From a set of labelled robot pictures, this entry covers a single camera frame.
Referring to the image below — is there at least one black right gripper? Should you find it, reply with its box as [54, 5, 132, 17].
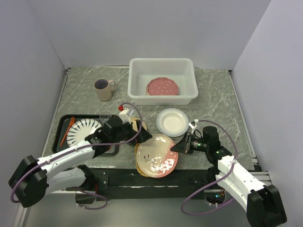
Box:
[170, 131, 209, 154]

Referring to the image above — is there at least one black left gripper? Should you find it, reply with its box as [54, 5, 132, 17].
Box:
[109, 119, 152, 144]

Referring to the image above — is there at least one beige and pink plate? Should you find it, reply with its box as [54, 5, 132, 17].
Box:
[137, 134, 178, 178]

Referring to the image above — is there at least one pink polka dot plate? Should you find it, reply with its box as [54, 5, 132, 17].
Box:
[147, 77, 178, 96]

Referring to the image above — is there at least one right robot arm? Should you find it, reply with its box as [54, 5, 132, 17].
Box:
[170, 126, 287, 227]

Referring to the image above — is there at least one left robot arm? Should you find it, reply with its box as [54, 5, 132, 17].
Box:
[9, 116, 152, 208]

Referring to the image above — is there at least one white plastic bin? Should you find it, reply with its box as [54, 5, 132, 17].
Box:
[127, 58, 198, 105]

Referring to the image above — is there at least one woven bamboo plate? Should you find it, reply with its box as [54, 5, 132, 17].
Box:
[134, 144, 149, 177]

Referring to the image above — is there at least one small beige floral plate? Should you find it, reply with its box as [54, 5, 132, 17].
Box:
[129, 117, 149, 133]

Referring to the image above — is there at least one white ceramic bowl plate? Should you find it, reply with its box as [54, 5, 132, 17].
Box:
[156, 108, 189, 137]

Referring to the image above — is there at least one clear small glass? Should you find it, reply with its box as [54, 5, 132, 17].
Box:
[99, 112, 111, 124]

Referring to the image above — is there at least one white blue striped plate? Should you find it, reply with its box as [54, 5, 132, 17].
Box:
[66, 119, 101, 147]

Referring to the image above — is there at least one beige ceramic mug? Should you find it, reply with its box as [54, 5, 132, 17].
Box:
[94, 79, 116, 102]

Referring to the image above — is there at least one black serving tray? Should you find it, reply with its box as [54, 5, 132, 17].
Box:
[52, 114, 120, 156]

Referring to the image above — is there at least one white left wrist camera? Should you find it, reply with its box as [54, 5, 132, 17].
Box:
[118, 105, 134, 123]

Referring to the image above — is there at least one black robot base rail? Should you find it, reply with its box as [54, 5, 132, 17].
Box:
[81, 168, 214, 200]

